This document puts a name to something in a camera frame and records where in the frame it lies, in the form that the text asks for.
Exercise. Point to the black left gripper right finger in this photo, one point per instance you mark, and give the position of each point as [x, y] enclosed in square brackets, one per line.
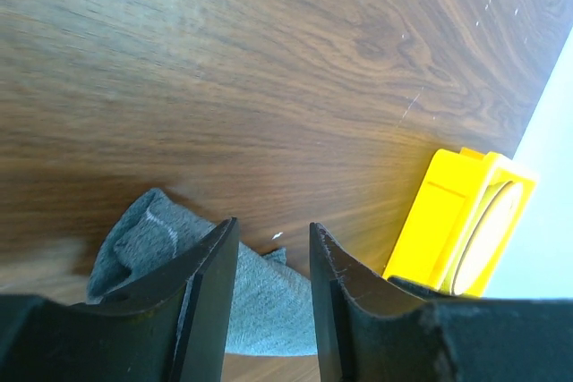
[373, 329]

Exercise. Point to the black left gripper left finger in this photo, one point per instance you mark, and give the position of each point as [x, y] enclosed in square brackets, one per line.
[170, 325]

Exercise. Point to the grey cloth napkin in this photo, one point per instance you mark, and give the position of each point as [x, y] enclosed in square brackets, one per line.
[271, 312]

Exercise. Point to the yellow plastic tray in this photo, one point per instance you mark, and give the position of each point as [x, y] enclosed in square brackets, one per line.
[441, 213]

